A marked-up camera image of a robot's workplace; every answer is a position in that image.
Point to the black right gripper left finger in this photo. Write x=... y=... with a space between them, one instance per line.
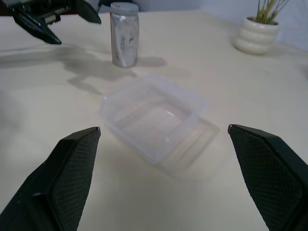
x=60 y=178

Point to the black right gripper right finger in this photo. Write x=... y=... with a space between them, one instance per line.
x=272 y=178

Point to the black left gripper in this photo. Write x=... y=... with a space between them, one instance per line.
x=49 y=10

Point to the translucent plastic container lid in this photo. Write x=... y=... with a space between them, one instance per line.
x=125 y=7

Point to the silver jar with white lid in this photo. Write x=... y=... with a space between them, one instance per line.
x=124 y=39

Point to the clear plastic container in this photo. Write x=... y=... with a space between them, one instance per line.
x=154 y=115

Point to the white ribbed ceramic pot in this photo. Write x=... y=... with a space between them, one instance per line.
x=257 y=36

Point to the green plant stems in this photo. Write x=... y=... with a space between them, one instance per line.
x=265 y=12

